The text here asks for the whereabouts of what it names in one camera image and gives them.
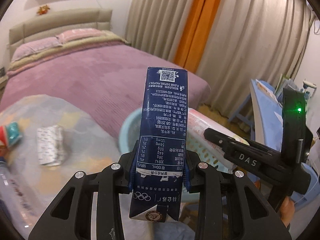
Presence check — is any blue and white milk carton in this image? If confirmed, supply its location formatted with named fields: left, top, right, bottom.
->
left=129, top=67, right=188, bottom=222

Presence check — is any person's right hand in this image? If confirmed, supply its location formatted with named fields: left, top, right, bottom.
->
left=279, top=196, right=295, bottom=227

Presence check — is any blue stool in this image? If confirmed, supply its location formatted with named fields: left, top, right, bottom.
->
left=228, top=94, right=254, bottom=131

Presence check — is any clear plastic water bottle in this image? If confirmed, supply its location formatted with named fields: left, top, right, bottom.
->
left=1, top=157, right=39, bottom=239

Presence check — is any crumpled white patterned paper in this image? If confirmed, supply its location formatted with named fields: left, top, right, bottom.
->
left=36, top=125, right=67, bottom=166

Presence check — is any light blue plastic basket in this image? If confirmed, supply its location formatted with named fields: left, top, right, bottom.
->
left=118, top=107, right=252, bottom=205

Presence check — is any red white paper cup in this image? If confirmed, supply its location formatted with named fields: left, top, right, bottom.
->
left=0, top=122, right=22, bottom=157

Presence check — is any orange curtain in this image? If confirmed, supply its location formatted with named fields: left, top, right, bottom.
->
left=174, top=0, right=221, bottom=73

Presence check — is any beige curtain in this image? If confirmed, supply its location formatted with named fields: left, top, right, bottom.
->
left=125, top=0, right=313, bottom=116

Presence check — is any bed with purple cover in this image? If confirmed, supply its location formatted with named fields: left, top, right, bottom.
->
left=0, top=29, right=212, bottom=140

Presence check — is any purple pillow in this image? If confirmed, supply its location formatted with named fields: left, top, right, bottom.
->
left=11, top=37, right=62, bottom=62

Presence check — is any pink pillow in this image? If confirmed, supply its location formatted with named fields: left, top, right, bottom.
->
left=55, top=28, right=105, bottom=43

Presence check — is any beige padded headboard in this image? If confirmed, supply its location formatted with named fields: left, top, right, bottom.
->
left=8, top=8, right=112, bottom=57

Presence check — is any orange plush toy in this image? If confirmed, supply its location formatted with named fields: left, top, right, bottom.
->
left=36, top=4, right=50, bottom=16

